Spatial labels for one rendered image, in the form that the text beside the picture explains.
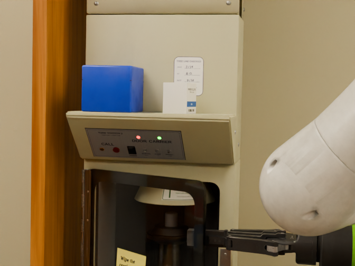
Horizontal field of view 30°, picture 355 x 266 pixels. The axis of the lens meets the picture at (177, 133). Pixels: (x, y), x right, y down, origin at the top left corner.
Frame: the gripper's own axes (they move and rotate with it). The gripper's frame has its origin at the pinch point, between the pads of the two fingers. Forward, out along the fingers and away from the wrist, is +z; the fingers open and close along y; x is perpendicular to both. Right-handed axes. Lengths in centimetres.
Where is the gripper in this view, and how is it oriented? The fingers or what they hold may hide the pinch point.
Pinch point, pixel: (207, 237)
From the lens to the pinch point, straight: 125.9
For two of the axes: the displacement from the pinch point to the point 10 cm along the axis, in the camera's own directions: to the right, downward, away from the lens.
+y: -1.9, 0.5, -9.8
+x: -0.2, 10.0, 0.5
